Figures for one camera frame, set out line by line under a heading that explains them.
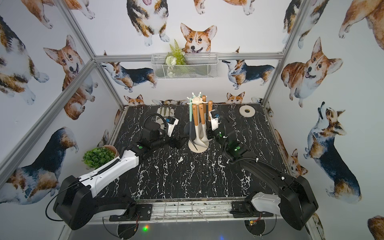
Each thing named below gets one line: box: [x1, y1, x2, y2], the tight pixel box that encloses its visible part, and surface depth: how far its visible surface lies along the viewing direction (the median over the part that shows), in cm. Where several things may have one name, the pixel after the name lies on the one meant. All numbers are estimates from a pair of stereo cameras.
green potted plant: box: [83, 145, 120, 170], surface depth 78 cm
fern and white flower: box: [165, 39, 187, 78], surface depth 85 cm
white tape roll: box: [239, 105, 256, 118], surface depth 120 cm
